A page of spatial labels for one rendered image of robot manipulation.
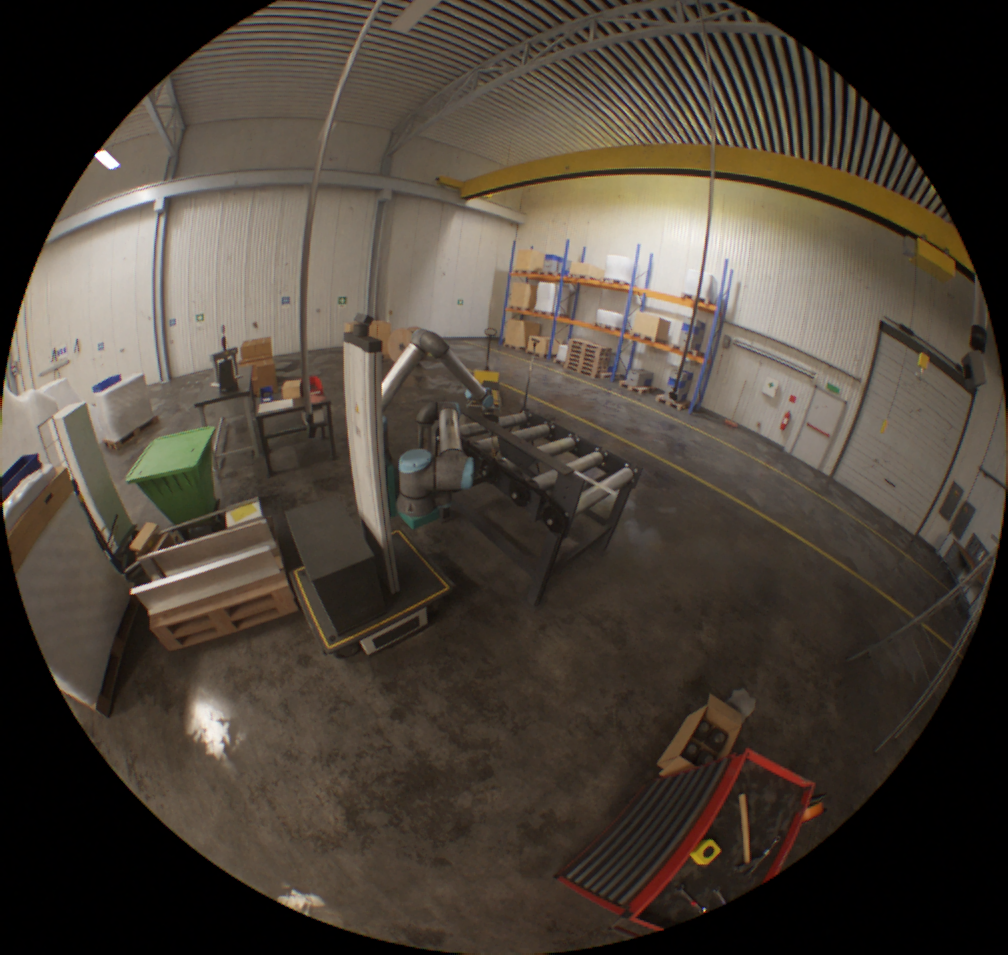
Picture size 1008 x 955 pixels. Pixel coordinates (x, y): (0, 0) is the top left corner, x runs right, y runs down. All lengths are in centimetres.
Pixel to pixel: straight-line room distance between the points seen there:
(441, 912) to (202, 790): 138
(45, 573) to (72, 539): 38
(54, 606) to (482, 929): 285
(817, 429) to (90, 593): 1273
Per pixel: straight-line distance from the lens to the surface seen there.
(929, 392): 1169
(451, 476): 137
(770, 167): 789
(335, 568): 153
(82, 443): 357
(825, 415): 1047
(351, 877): 214
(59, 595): 283
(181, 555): 270
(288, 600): 241
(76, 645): 296
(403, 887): 210
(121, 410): 714
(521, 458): 193
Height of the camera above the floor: 197
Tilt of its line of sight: 28 degrees down
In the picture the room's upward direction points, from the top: 8 degrees clockwise
